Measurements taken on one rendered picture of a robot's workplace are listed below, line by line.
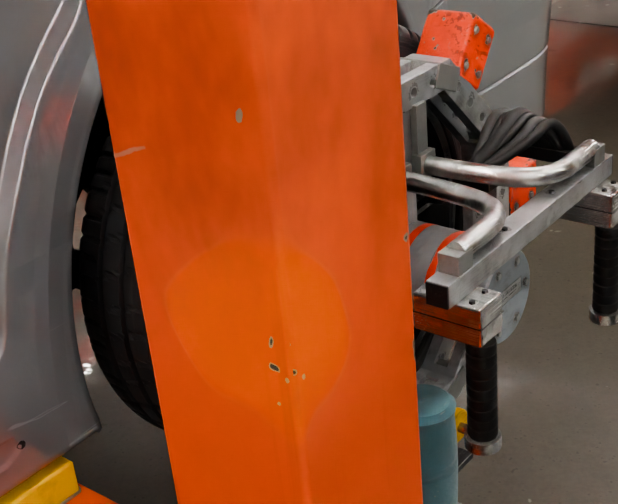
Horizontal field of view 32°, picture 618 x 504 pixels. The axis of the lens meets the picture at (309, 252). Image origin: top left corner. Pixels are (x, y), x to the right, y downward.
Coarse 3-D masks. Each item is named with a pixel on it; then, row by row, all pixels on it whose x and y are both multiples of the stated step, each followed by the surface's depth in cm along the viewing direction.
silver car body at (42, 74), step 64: (0, 0) 115; (64, 0) 121; (448, 0) 181; (512, 0) 198; (0, 64) 116; (64, 64) 120; (512, 64) 204; (0, 128) 118; (64, 128) 122; (0, 192) 120; (64, 192) 124; (0, 256) 120; (64, 256) 126; (0, 320) 122; (64, 320) 128; (0, 384) 123; (64, 384) 131; (0, 448) 125; (64, 448) 133
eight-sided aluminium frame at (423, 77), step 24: (408, 72) 138; (432, 72) 140; (456, 72) 144; (408, 96) 136; (432, 96) 141; (456, 96) 146; (480, 96) 151; (456, 120) 156; (480, 120) 153; (504, 192) 163; (480, 216) 168; (432, 360) 166; (456, 360) 164; (432, 384) 164; (456, 384) 164
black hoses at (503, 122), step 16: (496, 112) 145; (512, 112) 143; (528, 112) 143; (496, 128) 143; (512, 128) 141; (528, 128) 140; (544, 128) 140; (560, 128) 143; (480, 144) 143; (496, 144) 141; (512, 144) 141; (528, 144) 140; (544, 144) 148; (560, 144) 146; (480, 160) 142; (496, 160) 141; (544, 160) 149
